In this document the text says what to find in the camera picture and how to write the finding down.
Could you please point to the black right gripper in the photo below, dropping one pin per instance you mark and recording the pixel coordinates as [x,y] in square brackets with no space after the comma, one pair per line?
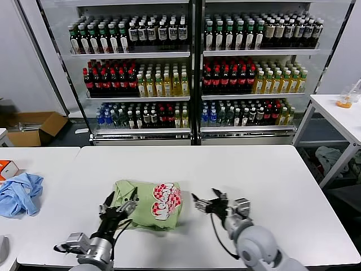
[220,209]

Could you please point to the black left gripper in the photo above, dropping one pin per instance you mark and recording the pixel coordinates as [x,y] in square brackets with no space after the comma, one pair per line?
[112,220]

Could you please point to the green T-shirt red print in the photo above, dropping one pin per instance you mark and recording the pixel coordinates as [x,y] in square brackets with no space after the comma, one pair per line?
[146,194]

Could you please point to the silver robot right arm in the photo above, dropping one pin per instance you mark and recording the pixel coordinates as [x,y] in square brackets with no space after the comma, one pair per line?
[253,240]

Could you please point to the grey clothes heap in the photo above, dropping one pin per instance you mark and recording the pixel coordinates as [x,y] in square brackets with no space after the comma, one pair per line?
[330,159]

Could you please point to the white cabinet shelf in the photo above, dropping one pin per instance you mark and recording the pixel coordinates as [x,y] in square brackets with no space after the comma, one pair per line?
[253,96]
[248,129]
[138,98]
[260,52]
[141,131]
[129,55]

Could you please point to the white paper scrap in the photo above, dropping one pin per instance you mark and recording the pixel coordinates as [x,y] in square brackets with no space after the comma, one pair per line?
[81,131]

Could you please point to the blue label water bottle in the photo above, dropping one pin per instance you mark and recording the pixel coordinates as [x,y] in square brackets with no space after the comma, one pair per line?
[204,118]
[213,118]
[107,120]
[100,120]

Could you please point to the clear green water bottle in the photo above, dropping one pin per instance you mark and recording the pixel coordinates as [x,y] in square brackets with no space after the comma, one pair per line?
[115,120]
[229,118]
[221,118]

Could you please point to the small dark drink bottle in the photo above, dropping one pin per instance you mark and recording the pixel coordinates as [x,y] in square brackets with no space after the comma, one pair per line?
[237,119]
[252,118]
[244,118]
[145,120]
[260,117]
[138,121]
[130,121]
[153,120]

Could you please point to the yellow drink bottle white cap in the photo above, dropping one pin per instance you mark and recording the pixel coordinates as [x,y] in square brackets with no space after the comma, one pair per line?
[286,84]
[177,121]
[294,84]
[149,89]
[259,84]
[282,118]
[268,84]
[176,88]
[289,117]
[277,84]
[185,88]
[302,83]
[141,89]
[167,88]
[159,89]
[185,121]

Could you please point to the red cap cola bottle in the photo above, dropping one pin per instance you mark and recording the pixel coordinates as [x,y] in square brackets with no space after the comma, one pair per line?
[275,115]
[242,82]
[233,82]
[268,116]
[123,84]
[170,120]
[162,120]
[132,84]
[96,84]
[88,84]
[224,82]
[114,84]
[105,84]
[207,82]
[251,82]
[216,82]

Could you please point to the crumpled light blue shirt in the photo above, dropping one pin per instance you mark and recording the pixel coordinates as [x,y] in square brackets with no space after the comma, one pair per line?
[19,194]

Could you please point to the grey crate red trim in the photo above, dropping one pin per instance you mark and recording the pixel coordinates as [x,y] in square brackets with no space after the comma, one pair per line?
[314,169]

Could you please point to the open cardboard box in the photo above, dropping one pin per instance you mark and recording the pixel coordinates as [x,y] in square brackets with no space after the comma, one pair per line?
[28,138]

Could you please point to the orange and white box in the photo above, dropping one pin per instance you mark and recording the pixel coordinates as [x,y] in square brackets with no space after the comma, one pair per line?
[7,169]

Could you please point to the bundle of metal rods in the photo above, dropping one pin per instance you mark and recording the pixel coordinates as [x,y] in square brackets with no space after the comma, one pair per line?
[29,127]

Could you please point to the grey rounded device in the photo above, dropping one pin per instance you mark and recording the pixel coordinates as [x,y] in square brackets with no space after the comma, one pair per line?
[3,249]

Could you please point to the white stool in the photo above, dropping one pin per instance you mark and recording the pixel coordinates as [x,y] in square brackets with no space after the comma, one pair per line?
[4,138]

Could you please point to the black bulky item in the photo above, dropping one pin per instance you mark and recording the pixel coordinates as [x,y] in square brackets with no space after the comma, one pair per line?
[7,113]

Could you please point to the open glass cabinet door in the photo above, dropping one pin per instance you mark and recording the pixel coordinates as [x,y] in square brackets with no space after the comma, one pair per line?
[328,42]
[56,70]

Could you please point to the white side table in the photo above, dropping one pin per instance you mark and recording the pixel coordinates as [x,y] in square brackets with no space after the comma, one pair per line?
[332,113]

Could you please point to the green cap tea bottle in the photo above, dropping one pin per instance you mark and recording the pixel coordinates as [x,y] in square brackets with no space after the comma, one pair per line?
[238,39]
[104,42]
[249,39]
[94,42]
[229,39]
[123,41]
[219,39]
[74,42]
[259,38]
[114,41]
[84,42]
[208,39]

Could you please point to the clear beaker orange contents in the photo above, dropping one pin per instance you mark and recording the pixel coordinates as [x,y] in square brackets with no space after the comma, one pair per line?
[344,103]

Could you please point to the dark tea bottle white label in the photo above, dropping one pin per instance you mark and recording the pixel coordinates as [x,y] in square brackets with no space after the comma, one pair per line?
[162,34]
[308,30]
[182,33]
[317,30]
[142,34]
[288,31]
[132,35]
[298,31]
[172,34]
[151,34]

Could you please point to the dark tea bottle beige label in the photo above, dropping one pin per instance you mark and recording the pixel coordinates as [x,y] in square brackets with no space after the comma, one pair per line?
[279,32]
[269,32]

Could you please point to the clear plastic container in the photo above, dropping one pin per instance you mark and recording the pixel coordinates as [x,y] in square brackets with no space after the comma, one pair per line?
[356,91]

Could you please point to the white beverage display cabinet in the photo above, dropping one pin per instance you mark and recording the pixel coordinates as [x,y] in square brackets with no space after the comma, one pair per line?
[253,8]
[127,11]

